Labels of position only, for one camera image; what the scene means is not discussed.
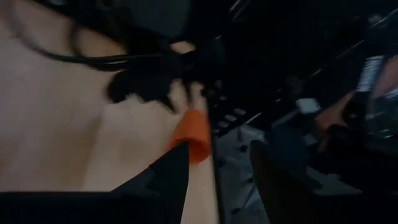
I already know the person's forearm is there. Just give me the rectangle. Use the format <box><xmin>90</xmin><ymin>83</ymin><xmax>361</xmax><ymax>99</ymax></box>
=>
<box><xmin>373</xmin><ymin>54</ymin><xmax>398</xmax><ymax>99</ymax></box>

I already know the orange cup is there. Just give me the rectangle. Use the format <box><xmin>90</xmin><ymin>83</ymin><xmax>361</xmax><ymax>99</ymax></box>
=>
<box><xmin>169</xmin><ymin>108</ymin><xmax>213</xmax><ymax>165</ymax></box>

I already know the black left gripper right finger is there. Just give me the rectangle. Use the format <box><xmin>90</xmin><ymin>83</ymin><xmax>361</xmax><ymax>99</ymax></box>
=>
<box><xmin>250</xmin><ymin>139</ymin><xmax>364</xmax><ymax>224</ymax></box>

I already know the black metal table frame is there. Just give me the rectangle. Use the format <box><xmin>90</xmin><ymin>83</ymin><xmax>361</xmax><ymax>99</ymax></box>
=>
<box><xmin>203</xmin><ymin>86</ymin><xmax>249</xmax><ymax>224</ymax></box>

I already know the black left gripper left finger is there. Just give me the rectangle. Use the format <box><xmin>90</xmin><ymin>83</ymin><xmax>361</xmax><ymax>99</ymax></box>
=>
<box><xmin>108</xmin><ymin>141</ymin><xmax>190</xmax><ymax>224</ymax></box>

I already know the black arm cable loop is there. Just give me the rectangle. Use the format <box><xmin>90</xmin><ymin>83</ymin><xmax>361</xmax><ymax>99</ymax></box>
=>
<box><xmin>6</xmin><ymin>0</ymin><xmax>162</xmax><ymax>73</ymax></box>

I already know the person's hand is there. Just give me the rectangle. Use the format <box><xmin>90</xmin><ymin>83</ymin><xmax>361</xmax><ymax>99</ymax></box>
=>
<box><xmin>315</xmin><ymin>91</ymin><xmax>358</xmax><ymax>153</ymax></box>

